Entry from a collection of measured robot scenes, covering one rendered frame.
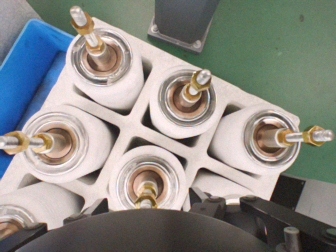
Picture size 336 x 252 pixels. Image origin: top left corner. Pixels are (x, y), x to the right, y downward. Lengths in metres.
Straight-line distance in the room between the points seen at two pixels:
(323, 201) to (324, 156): 0.29
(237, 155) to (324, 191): 0.17
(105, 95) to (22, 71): 0.28
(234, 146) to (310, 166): 0.39
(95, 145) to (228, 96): 0.22
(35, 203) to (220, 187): 0.22
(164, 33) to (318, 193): 0.45
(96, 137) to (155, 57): 0.17
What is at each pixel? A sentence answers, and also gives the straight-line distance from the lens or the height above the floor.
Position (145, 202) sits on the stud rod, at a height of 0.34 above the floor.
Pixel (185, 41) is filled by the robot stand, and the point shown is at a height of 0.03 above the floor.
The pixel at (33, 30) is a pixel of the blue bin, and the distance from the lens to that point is 0.51.
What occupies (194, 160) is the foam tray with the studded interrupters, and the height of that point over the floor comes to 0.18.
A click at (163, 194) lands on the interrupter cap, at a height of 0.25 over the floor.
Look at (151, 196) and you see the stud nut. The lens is 0.17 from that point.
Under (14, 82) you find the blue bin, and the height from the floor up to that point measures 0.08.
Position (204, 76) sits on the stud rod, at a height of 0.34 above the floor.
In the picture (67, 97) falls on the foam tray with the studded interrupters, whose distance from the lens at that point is 0.35.
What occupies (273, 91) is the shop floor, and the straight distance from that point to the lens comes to 0.61.
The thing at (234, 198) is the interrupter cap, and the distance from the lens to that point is 0.27.
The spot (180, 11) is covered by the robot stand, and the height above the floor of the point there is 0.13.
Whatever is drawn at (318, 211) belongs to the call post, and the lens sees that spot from 0.40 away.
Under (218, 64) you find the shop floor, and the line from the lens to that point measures 0.57.
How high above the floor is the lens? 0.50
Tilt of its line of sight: 83 degrees down
